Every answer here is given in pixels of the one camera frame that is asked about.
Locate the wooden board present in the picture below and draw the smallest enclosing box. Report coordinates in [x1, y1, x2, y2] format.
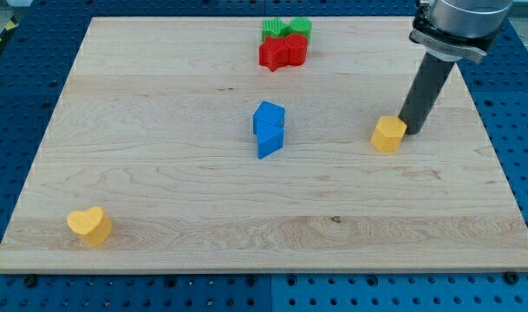
[0, 17, 528, 275]

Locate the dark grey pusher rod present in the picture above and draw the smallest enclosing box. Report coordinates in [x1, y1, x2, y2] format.
[399, 53, 454, 135]

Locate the green cylinder block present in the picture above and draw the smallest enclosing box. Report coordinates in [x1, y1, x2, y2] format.
[289, 16, 313, 42]

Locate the yellow heart block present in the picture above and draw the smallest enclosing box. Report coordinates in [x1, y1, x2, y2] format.
[67, 206, 113, 247]

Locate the red cylinder block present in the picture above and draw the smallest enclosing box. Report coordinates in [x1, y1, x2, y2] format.
[284, 33, 308, 66]

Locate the yellow hexagon block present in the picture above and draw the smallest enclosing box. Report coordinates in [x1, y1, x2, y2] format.
[370, 116, 407, 153]

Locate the blue cube block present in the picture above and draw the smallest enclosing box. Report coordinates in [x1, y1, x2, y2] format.
[252, 101, 286, 134]

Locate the red star block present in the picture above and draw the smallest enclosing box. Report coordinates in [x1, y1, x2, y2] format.
[259, 36, 289, 72]

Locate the blue triangle block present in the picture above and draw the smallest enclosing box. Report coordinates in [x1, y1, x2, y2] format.
[256, 121, 284, 159]

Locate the green star block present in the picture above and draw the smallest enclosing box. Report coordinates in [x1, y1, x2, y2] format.
[262, 17, 290, 42]

